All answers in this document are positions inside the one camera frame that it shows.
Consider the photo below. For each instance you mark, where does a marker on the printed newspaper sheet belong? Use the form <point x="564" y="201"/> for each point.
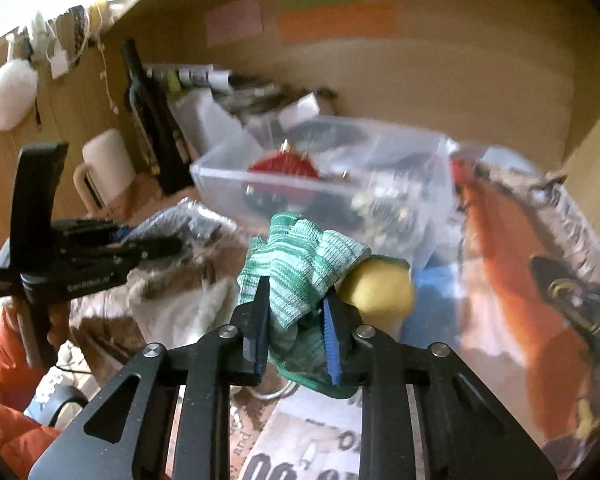
<point x="300" y="440"/>

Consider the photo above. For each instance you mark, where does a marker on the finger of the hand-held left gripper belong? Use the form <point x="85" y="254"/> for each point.
<point x="157" y="248"/>

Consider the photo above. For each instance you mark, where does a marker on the green knit glove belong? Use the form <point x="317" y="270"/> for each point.
<point x="290" y="270"/>

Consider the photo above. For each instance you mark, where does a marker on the orange paper note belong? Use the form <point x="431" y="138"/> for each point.
<point x="337" y="22"/>

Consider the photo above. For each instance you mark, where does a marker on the person's left forearm orange sleeve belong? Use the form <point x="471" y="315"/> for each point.
<point x="10" y="410"/>

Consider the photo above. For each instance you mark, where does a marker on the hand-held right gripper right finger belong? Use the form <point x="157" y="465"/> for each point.
<point x="333" y="347"/>

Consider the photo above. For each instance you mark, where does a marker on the white mug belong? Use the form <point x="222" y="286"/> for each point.
<point x="110" y="165"/>

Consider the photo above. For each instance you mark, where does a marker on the silver foil bag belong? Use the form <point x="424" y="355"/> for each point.
<point x="180" y="222"/>

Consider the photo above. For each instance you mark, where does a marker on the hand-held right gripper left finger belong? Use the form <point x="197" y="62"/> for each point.
<point x="258" y="345"/>

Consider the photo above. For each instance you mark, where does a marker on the brown furry cloth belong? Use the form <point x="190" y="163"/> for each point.
<point x="180" y="275"/>

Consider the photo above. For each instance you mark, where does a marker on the orange cloth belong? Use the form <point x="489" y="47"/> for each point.
<point x="510" y="285"/>

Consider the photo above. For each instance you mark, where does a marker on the clear plastic box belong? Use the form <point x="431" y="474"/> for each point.
<point x="330" y="195"/>

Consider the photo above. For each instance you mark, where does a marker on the dark glass bottle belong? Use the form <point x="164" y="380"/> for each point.
<point x="147" y="125"/>

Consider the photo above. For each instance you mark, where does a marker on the person's left hand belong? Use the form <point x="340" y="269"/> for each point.
<point x="57" y="327"/>

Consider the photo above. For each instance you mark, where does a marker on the blue cloth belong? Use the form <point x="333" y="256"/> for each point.
<point x="432" y="300"/>

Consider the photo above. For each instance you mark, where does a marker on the white fluffy pompom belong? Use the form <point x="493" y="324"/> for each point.
<point x="10" y="92"/>

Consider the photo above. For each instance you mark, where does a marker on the white towel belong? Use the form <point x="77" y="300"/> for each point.
<point x="180" y="317"/>

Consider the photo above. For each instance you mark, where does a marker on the yellow soft ball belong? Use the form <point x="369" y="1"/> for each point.
<point x="380" y="290"/>

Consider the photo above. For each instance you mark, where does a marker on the pink paper note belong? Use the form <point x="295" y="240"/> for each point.
<point x="234" y="21"/>

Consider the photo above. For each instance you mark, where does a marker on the red fabric item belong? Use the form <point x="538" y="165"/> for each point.
<point x="282" y="166"/>

